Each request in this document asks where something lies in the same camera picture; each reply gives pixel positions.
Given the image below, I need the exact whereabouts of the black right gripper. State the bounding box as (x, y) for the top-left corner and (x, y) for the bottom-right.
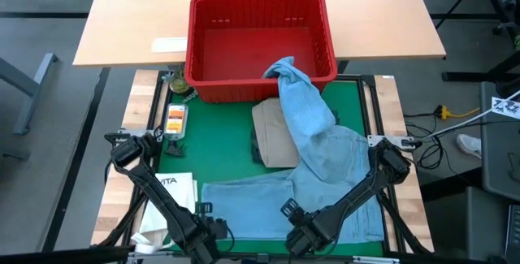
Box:
(279, 197), (340, 258)

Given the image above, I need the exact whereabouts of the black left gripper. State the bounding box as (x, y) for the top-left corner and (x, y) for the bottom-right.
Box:
(178, 201), (229, 264)

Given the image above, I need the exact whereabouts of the light blue garment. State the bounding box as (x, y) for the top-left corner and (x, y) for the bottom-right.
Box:
(201, 55), (385, 245)

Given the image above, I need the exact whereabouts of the beige khaki garment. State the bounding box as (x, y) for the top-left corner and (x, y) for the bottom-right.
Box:
(251, 97), (302, 170)

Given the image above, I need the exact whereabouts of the red plastic laundry bin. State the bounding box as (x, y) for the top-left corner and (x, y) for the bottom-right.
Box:
(184, 0), (338, 103)

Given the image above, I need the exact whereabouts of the white printed tote bag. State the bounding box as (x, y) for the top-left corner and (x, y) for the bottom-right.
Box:
(129, 172), (199, 253)

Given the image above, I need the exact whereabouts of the green table mat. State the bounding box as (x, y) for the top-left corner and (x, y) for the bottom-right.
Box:
(156, 80), (385, 257)

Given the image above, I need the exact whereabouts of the clear package with orange label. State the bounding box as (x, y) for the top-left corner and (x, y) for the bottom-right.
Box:
(162, 103), (189, 141)

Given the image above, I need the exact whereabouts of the black horizontal bar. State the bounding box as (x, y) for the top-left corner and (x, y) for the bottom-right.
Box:
(0, 246), (135, 264)

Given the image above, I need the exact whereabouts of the black table leg bar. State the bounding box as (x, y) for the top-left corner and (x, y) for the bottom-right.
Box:
(40, 67), (111, 253)

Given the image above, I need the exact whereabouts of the small potted succulent plant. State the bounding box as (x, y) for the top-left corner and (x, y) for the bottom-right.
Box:
(162, 65), (200, 103)

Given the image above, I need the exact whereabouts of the dark grey box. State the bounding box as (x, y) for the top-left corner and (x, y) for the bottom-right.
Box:
(422, 186), (509, 262)

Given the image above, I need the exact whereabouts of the person's foot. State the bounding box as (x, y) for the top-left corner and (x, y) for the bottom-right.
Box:
(456, 132), (483, 160)

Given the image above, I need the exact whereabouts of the white paper strip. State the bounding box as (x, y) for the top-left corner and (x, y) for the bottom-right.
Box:
(151, 36), (189, 54)

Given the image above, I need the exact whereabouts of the dark grey case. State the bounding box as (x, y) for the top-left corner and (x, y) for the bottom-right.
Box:
(480, 80), (520, 202)

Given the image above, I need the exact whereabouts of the black keyboard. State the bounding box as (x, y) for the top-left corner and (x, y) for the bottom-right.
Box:
(505, 205), (520, 263)

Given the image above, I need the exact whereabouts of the grey metal table leg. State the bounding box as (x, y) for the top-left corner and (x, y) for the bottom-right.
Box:
(0, 51), (58, 135)

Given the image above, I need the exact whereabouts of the light wooden table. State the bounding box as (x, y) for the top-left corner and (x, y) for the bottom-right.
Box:
(72, 0), (447, 68)

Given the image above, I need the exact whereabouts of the white tag with black logo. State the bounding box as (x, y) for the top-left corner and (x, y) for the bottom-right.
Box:
(491, 96), (520, 119)

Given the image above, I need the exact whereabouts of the silver metal bracket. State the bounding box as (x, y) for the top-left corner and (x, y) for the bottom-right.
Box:
(353, 255), (401, 264)

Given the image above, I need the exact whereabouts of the black thick cable bundle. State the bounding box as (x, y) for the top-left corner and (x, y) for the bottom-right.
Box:
(377, 190), (432, 255)
(95, 186), (158, 249)

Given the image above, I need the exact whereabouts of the black aluminium table frame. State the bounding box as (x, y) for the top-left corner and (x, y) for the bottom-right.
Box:
(91, 70), (434, 264)

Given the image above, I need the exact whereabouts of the yellow plug with cable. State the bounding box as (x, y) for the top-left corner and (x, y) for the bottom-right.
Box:
(436, 102), (480, 119)

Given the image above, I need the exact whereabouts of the white cable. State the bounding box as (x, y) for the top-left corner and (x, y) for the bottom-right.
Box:
(430, 89), (520, 137)

